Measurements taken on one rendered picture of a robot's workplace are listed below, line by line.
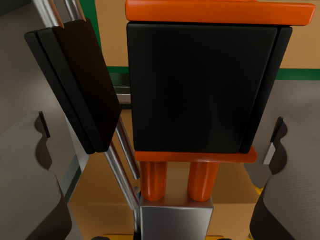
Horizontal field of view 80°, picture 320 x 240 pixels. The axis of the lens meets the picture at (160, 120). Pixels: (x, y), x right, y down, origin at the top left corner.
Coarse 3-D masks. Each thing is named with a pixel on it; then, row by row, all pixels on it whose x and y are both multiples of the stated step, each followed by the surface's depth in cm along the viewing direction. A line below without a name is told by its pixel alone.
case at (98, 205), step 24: (96, 168) 48; (240, 168) 47; (96, 192) 42; (120, 192) 42; (216, 192) 41; (240, 192) 41; (96, 216) 42; (120, 216) 42; (216, 216) 42; (240, 216) 42
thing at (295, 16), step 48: (144, 0) 7; (192, 0) 7; (144, 48) 8; (192, 48) 8; (240, 48) 8; (144, 96) 9; (192, 96) 9; (240, 96) 9; (144, 144) 11; (192, 144) 11; (240, 144) 11
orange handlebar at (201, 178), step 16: (240, 0) 8; (256, 0) 9; (144, 176) 15; (160, 176) 15; (192, 176) 15; (208, 176) 14; (144, 192) 16; (160, 192) 16; (192, 192) 16; (208, 192) 16
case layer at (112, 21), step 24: (96, 0) 55; (120, 0) 55; (264, 0) 55; (288, 0) 55; (312, 0) 55; (120, 24) 58; (312, 24) 58; (120, 48) 62; (288, 48) 62; (312, 48) 62
